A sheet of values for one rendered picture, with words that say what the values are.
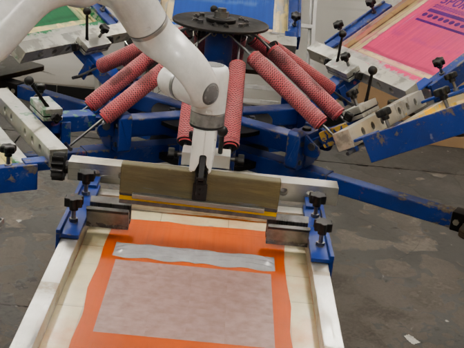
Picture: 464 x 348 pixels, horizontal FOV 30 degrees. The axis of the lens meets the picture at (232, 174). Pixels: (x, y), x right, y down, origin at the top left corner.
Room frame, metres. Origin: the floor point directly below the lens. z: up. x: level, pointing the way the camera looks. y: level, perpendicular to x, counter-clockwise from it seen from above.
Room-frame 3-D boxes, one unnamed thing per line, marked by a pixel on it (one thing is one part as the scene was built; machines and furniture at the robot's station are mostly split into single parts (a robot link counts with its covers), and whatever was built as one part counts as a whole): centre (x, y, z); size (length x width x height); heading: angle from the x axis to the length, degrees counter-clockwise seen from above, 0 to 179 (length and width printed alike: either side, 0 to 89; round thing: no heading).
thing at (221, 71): (1.78, 0.10, 1.33); 0.15 x 0.10 x 0.11; 135
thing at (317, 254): (1.85, -0.21, 0.98); 0.30 x 0.05 x 0.07; 1
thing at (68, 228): (1.84, 0.34, 0.98); 0.30 x 0.05 x 0.07; 1
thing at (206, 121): (1.81, 0.07, 1.26); 0.09 x 0.07 x 0.03; 1
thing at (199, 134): (1.80, 0.07, 1.20); 0.10 x 0.07 x 0.11; 1
